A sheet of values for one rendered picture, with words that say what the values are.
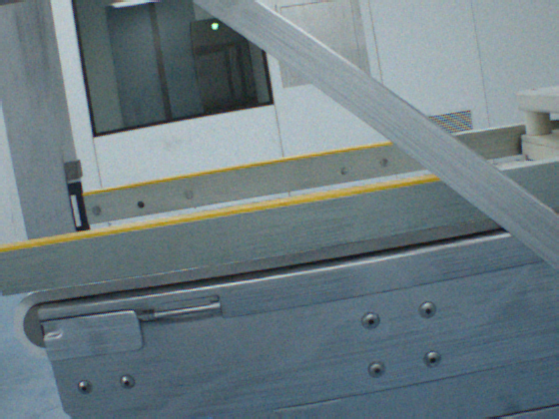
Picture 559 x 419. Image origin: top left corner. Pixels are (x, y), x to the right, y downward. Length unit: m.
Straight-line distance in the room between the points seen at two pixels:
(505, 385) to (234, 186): 0.34
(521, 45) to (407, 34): 0.99
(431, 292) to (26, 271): 0.28
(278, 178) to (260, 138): 4.82
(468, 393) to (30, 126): 0.51
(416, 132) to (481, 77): 5.61
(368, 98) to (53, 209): 0.46
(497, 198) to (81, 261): 0.27
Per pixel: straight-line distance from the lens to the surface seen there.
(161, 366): 0.52
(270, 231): 0.48
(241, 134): 5.55
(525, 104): 0.76
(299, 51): 0.45
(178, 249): 0.49
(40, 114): 0.80
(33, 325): 0.54
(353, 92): 0.44
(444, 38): 5.92
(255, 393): 0.52
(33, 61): 0.80
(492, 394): 0.60
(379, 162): 0.76
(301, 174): 0.75
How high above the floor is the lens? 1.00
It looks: 9 degrees down
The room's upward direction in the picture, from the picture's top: 9 degrees counter-clockwise
